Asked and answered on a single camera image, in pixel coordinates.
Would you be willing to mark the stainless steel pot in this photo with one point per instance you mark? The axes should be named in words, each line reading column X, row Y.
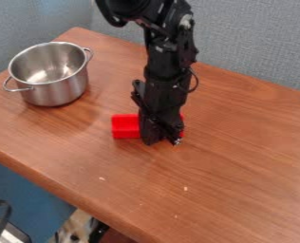
column 48, row 73

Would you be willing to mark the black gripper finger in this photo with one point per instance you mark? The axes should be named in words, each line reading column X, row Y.
column 169, row 131
column 150, row 129

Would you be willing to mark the red rectangular block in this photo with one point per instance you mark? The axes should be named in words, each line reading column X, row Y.
column 124, row 126

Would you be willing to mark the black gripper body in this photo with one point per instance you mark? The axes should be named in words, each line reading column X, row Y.
column 159, row 99

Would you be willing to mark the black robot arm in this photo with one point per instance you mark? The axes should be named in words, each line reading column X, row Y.
column 167, row 24

